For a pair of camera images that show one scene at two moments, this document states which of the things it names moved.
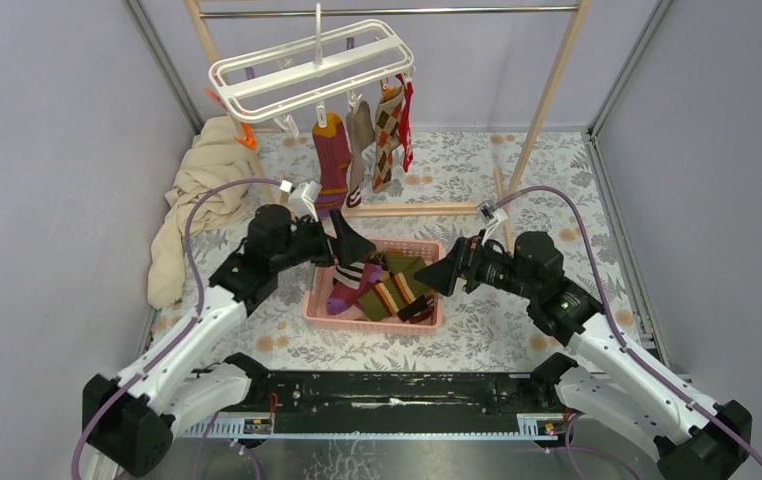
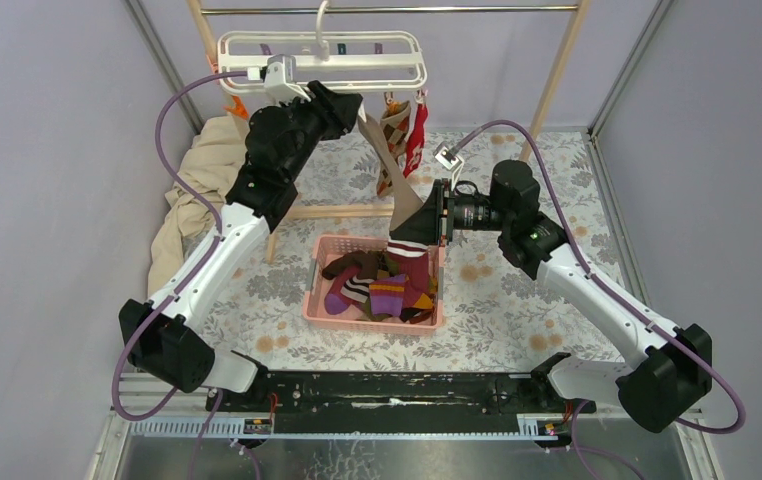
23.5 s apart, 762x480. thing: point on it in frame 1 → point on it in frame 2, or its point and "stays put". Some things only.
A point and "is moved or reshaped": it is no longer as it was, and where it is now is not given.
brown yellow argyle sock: (420, 310) stays put
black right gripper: (443, 275) → (422, 226)
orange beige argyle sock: (388, 135) is moved or reshaped
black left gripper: (356, 248) → (339, 104)
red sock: (405, 129) → (414, 153)
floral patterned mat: (429, 187) stays put
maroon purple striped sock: (333, 162) → (389, 297)
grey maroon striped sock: (361, 135) → (414, 223)
